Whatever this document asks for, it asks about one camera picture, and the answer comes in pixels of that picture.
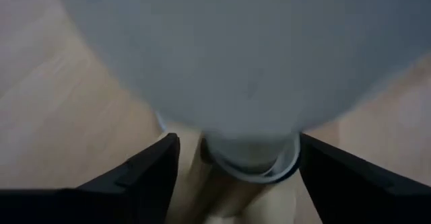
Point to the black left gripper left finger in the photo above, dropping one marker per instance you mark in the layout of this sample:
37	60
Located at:
84	207

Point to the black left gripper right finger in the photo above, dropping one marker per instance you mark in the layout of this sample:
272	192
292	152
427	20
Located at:
370	197

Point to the white LED lightbulb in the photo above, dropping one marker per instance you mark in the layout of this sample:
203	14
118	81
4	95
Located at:
235	49

